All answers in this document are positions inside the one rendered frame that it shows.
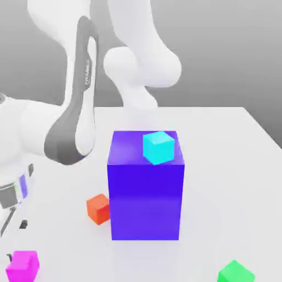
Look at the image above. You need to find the small magenta cube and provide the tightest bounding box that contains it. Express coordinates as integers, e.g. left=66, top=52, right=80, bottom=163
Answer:
left=5, top=250, right=41, bottom=282

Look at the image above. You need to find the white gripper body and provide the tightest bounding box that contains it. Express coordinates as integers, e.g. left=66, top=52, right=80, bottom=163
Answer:
left=0, top=206, right=31, bottom=254

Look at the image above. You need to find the large purple box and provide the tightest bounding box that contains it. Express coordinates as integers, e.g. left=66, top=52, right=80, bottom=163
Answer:
left=107, top=130, right=185, bottom=241

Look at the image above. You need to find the small orange cube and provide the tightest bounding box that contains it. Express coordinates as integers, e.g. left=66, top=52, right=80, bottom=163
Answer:
left=86, top=193, right=111, bottom=226

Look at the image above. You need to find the small cyan cube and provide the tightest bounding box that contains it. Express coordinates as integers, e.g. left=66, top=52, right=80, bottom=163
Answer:
left=142, top=131, right=176, bottom=166

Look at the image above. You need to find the small green cube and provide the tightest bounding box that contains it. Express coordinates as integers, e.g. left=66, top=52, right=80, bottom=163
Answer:
left=217, top=259, right=257, bottom=282

